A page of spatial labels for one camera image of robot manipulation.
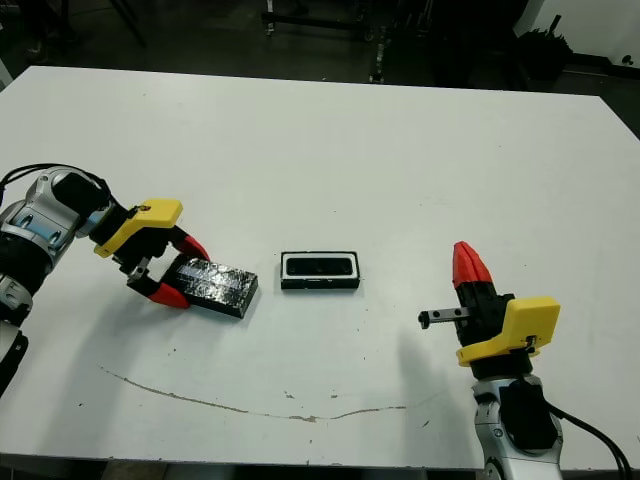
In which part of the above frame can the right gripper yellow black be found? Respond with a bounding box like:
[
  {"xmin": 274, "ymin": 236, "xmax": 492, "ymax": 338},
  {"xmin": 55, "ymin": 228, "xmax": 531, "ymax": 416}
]
[{"xmin": 418, "ymin": 241, "xmax": 561, "ymax": 381}]

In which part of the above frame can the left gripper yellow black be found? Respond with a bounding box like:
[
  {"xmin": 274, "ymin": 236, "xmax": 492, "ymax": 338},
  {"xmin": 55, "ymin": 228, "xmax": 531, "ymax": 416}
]
[{"xmin": 93, "ymin": 198, "xmax": 213, "ymax": 310}]

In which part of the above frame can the glossy black box lid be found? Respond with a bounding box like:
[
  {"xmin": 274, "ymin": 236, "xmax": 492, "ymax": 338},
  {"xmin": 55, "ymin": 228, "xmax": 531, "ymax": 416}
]
[{"xmin": 164, "ymin": 257, "xmax": 261, "ymax": 320}]

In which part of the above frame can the black box base white lining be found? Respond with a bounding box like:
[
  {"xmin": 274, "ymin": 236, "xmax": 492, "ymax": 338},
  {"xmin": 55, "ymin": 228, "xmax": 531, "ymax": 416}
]
[{"xmin": 279, "ymin": 249, "xmax": 362, "ymax": 292}]

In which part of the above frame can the black bag on floor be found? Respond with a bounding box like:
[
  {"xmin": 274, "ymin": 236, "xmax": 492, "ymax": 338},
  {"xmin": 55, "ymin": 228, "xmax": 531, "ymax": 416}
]
[{"xmin": 514, "ymin": 14, "xmax": 571, "ymax": 81}]

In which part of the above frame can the slanted black stand leg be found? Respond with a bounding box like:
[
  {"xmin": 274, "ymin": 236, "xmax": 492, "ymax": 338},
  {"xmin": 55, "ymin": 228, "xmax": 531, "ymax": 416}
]
[{"xmin": 109, "ymin": 0, "xmax": 147, "ymax": 49}]

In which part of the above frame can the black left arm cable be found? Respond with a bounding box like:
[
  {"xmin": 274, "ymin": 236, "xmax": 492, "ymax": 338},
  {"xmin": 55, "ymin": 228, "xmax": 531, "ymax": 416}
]
[{"xmin": 0, "ymin": 161, "xmax": 114, "ymax": 211}]

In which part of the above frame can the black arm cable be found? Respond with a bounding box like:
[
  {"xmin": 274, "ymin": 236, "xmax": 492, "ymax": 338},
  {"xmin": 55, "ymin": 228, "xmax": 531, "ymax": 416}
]
[
  {"xmin": 0, "ymin": 161, "xmax": 114, "ymax": 211},
  {"xmin": 547, "ymin": 403, "xmax": 635, "ymax": 475}
]

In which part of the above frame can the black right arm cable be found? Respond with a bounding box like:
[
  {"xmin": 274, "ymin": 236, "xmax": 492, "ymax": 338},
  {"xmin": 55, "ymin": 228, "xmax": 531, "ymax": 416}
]
[{"xmin": 547, "ymin": 403, "xmax": 635, "ymax": 475}]

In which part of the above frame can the metal post with chain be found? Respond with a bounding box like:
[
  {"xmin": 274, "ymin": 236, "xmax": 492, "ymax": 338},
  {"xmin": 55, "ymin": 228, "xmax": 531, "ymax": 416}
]
[{"xmin": 368, "ymin": 42, "xmax": 389, "ymax": 84}]

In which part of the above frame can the black metal cart frame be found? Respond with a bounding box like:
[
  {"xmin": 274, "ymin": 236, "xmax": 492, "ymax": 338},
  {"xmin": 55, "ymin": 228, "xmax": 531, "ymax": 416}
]
[{"xmin": 260, "ymin": 0, "xmax": 431, "ymax": 44}]

